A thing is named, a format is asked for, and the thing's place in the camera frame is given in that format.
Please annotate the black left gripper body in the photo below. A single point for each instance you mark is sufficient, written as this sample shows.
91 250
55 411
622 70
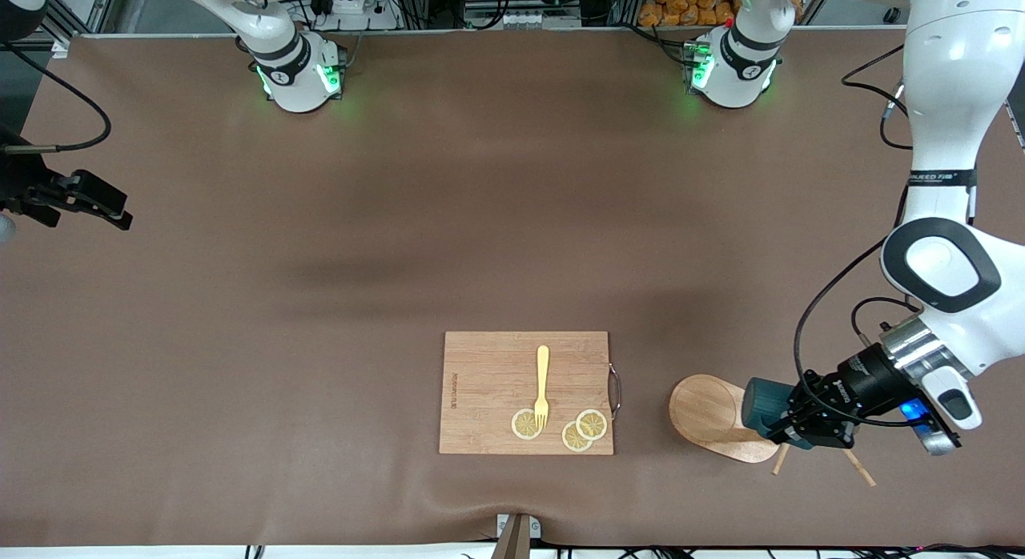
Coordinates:
866 385

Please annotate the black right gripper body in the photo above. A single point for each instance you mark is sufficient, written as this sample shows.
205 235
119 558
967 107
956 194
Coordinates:
20 177

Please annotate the dark green mug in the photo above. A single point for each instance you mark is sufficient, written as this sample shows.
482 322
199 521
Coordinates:
761 407

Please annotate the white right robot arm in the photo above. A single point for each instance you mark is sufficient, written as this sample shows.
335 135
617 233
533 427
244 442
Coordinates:
296 78

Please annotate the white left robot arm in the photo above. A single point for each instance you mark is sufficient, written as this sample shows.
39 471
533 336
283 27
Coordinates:
953 62

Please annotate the wooden mug tree rack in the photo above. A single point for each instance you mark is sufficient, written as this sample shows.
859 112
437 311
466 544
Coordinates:
705 415

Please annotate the lemon slice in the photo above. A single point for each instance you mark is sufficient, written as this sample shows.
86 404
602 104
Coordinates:
572 441
593 424
520 424

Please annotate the yellow plastic fork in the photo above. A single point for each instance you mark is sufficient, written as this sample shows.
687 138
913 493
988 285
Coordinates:
543 375

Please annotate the metal table clamp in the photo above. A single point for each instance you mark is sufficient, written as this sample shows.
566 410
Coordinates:
516 543

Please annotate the white power strip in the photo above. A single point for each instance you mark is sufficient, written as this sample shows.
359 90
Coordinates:
352 2

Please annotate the wooden cutting board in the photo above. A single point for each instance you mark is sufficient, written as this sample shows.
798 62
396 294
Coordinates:
488 383

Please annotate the brown table mat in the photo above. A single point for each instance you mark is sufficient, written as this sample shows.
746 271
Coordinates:
512 223

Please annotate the orange snack packets pile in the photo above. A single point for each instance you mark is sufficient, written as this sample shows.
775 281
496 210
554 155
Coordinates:
689 6

